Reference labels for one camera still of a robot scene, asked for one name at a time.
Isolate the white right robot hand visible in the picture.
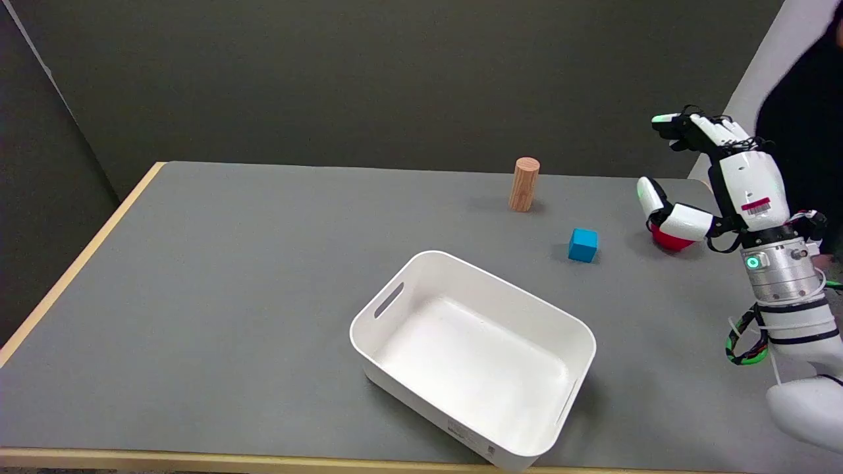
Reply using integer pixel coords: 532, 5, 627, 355
636, 105, 800, 254

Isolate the blue cube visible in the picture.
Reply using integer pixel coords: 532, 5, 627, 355
568, 228, 599, 263

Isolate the person in black clothing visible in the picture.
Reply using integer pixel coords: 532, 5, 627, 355
754, 0, 843, 264

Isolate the red ball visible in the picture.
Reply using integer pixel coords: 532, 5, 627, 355
651, 225, 696, 251

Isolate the wooden cylinder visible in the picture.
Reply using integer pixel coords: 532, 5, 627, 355
508, 157, 541, 213

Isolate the white plastic bin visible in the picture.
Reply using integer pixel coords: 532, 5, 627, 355
349, 250, 597, 472

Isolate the black green looped cable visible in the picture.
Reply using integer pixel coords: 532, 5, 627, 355
725, 303, 770, 366

